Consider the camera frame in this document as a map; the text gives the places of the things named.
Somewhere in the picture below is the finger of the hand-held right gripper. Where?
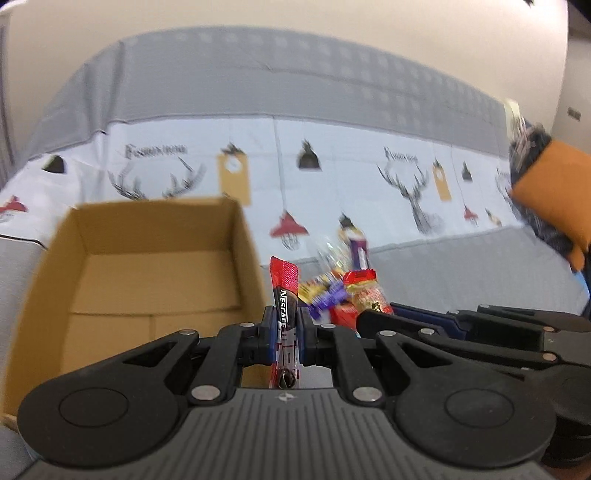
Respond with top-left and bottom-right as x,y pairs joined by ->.
358,309 -> 557,371
392,302 -> 591,353

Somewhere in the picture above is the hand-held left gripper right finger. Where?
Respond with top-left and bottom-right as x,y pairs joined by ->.
298,307 -> 445,405

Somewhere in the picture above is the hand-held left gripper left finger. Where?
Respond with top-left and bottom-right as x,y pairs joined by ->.
121,305 -> 279,405

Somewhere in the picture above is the red snack packet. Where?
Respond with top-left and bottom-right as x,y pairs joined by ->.
342,269 -> 385,315

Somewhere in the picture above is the purple candy packet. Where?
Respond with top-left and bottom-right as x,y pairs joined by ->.
300,276 -> 348,320

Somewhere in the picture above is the red coffee stick packet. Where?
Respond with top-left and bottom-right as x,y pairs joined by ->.
269,256 -> 304,391

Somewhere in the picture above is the purple and white wrapper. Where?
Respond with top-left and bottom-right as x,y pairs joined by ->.
340,216 -> 371,271

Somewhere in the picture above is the clear candy bag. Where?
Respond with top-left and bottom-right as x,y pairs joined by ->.
314,234 -> 348,274

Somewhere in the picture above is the brown cardboard box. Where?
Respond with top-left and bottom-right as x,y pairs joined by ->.
0,196 -> 274,428

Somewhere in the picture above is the printed grey bedsheet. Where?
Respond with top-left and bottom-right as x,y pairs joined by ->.
0,27 -> 591,480

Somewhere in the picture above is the orange cushion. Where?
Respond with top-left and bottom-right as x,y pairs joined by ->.
510,137 -> 591,272

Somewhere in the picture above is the dark patterned cloth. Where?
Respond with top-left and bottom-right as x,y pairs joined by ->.
507,119 -> 583,260

